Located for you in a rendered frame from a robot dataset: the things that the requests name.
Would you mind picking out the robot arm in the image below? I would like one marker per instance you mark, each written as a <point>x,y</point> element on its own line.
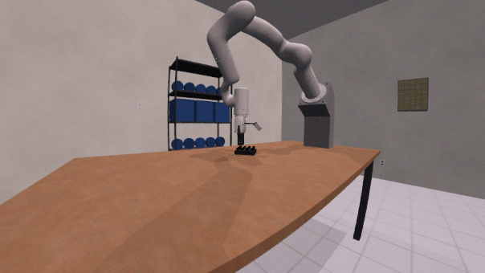
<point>241,17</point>

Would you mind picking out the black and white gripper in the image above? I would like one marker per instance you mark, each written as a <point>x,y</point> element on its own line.
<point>241,128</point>

